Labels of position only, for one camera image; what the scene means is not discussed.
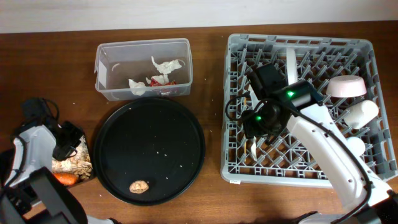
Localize black rectangular tray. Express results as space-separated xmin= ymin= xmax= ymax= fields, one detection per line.
xmin=1 ymin=127 xmax=93 ymax=187

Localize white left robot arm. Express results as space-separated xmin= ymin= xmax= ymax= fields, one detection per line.
xmin=1 ymin=98 xmax=88 ymax=223

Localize grey plate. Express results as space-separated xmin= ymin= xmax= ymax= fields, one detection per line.
xmin=285 ymin=48 xmax=298 ymax=85

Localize round black tray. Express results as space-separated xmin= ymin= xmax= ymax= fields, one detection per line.
xmin=91 ymin=98 xmax=206 ymax=206

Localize orange carrot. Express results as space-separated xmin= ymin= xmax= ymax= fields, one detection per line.
xmin=54 ymin=173 xmax=79 ymax=186

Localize pink plastic bowl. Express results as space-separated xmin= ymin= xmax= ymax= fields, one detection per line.
xmin=326 ymin=75 xmax=367 ymax=98

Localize white tissue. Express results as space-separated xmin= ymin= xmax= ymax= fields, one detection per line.
xmin=128 ymin=79 xmax=147 ymax=96

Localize red foil wrapper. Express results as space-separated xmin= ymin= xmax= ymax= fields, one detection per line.
xmin=149 ymin=77 xmax=177 ymax=95

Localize rice and nut leftovers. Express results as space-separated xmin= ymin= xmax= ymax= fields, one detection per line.
xmin=52 ymin=136 xmax=93 ymax=183

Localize light blue plastic cup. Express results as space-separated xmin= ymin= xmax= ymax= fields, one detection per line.
xmin=346 ymin=137 xmax=366 ymax=157

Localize walnut shell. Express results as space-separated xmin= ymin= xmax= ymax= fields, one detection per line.
xmin=129 ymin=180 xmax=149 ymax=194

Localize white napkin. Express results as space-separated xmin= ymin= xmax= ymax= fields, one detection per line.
xmin=151 ymin=56 xmax=182 ymax=75

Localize white plastic fork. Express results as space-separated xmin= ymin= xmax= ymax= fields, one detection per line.
xmin=248 ymin=84 xmax=259 ymax=162

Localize wooden chopstick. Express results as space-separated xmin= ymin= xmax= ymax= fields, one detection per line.
xmin=243 ymin=98 xmax=248 ymax=156

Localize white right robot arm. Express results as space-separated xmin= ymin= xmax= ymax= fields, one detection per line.
xmin=242 ymin=63 xmax=397 ymax=223

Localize white plastic cup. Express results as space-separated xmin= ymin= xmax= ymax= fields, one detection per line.
xmin=343 ymin=100 xmax=379 ymax=129

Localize clear plastic waste bin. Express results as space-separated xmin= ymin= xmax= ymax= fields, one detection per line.
xmin=94 ymin=38 xmax=193 ymax=101

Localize grey dishwasher rack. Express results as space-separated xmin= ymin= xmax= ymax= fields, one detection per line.
xmin=220 ymin=34 xmax=397 ymax=188

